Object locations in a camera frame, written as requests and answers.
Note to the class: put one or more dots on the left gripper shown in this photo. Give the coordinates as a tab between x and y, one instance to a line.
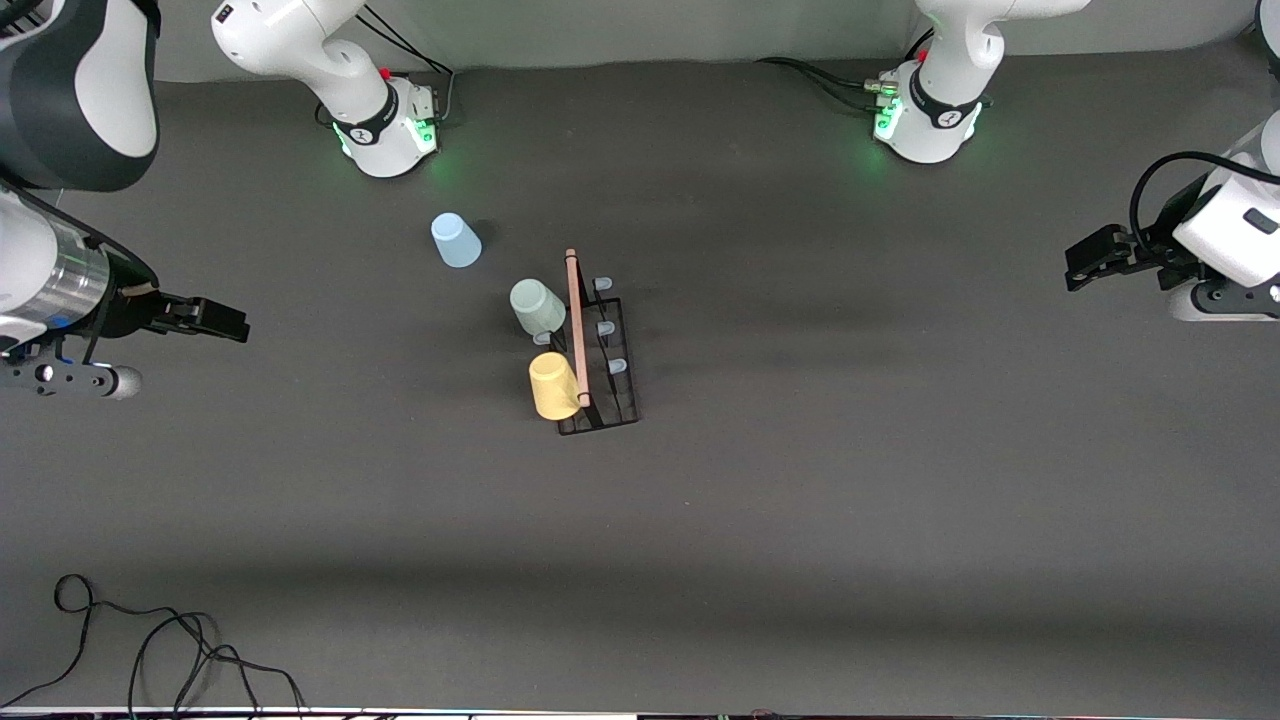
1151	247

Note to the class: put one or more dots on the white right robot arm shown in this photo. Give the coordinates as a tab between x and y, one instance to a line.
90	90

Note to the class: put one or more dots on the yellow plastic cup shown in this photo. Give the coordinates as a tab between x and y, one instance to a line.
553	388

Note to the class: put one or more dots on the pale blue plastic cup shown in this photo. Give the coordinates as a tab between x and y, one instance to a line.
456	243

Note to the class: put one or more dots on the dark grey table mat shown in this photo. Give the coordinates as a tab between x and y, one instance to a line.
750	560

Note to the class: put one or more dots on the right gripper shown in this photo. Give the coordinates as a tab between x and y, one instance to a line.
131	303

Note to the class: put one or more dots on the pale green plastic cup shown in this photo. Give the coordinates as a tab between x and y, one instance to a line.
537	305

